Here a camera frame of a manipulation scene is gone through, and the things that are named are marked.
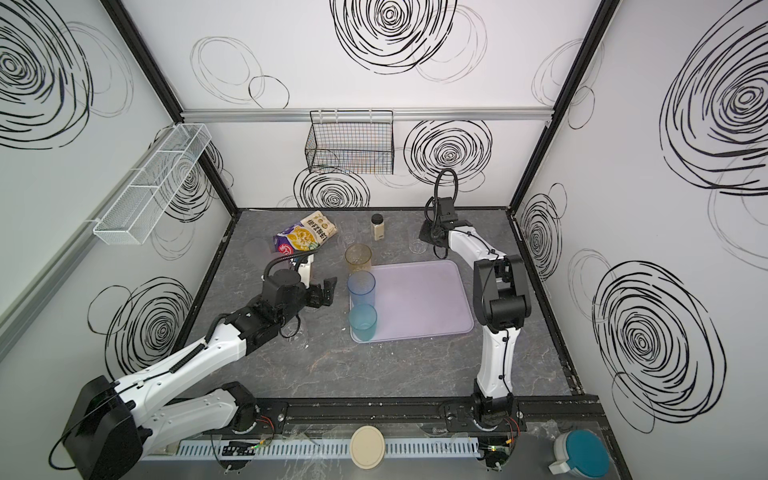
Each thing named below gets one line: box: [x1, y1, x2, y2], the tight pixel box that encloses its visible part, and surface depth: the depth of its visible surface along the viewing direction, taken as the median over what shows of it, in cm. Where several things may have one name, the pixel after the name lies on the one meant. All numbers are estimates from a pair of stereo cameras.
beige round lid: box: [350, 425, 386, 470], surface depth 66 cm
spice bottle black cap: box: [371, 213, 385, 241], surface depth 107 cm
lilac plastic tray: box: [371, 260, 474, 340], surface depth 98 cm
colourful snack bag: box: [274, 210, 338, 256], surface depth 111 cm
